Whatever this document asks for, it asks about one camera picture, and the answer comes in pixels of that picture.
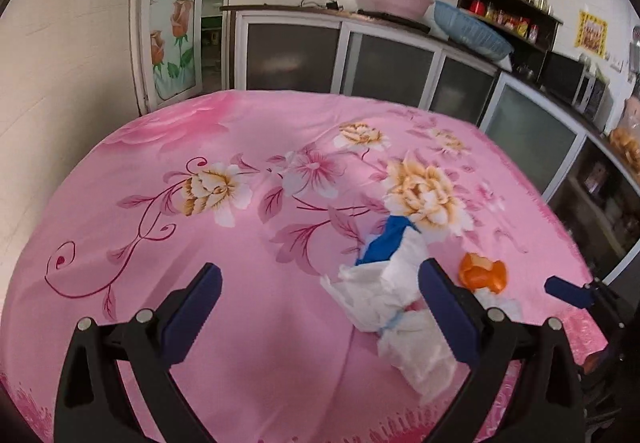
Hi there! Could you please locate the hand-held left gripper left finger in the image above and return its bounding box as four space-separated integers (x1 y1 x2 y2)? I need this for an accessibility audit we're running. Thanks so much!
54 262 224 443

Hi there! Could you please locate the row of spice jars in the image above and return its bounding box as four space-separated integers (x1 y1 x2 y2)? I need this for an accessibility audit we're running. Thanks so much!
469 0 540 44

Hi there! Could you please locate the black microwave oven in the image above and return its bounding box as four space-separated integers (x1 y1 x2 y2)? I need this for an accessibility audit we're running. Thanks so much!
539 50 611 122

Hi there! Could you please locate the corner cabinet with sliding doors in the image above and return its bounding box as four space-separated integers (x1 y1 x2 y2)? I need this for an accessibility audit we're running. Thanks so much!
479 72 640 285

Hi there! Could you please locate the dark wooden shelf rack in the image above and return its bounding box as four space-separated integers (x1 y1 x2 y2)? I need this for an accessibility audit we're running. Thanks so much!
457 0 565 80

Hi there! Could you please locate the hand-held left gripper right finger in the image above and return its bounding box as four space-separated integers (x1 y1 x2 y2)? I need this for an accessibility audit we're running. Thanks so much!
418 257 586 443

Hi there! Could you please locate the small blue scrap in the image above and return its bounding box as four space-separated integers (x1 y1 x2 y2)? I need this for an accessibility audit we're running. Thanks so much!
354 215 412 267

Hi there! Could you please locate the blue plastic basket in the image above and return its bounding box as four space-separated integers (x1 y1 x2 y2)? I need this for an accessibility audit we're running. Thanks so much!
432 0 515 63

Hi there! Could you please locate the long cabinet with glass doors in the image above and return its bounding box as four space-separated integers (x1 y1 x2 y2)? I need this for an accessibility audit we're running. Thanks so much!
221 4 502 127

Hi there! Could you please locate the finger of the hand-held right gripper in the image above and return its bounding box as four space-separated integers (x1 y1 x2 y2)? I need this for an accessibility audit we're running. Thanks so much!
545 275 627 325

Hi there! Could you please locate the plastic bag of fried snacks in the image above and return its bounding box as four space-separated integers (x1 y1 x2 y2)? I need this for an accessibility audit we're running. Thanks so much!
608 95 640 165

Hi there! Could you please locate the white tissue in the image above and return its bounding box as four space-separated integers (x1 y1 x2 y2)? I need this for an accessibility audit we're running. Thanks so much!
376 309 459 398
320 227 429 335

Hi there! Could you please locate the glass door with rose print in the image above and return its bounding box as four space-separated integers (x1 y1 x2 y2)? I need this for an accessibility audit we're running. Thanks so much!
130 0 237 117

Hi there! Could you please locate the pink floral tablecloth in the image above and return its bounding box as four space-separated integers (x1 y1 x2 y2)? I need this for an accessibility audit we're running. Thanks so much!
0 88 609 443

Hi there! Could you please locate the yellow wall poster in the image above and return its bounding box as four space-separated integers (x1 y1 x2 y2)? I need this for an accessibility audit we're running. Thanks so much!
577 8 610 60

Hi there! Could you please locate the black induction cooker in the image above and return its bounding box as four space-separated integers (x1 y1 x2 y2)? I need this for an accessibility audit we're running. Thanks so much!
355 8 432 32

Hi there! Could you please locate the black cable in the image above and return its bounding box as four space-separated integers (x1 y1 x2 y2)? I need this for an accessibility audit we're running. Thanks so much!
299 0 346 13

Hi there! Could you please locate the orange peel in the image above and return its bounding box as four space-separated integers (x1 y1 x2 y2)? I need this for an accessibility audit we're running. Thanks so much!
458 251 510 294

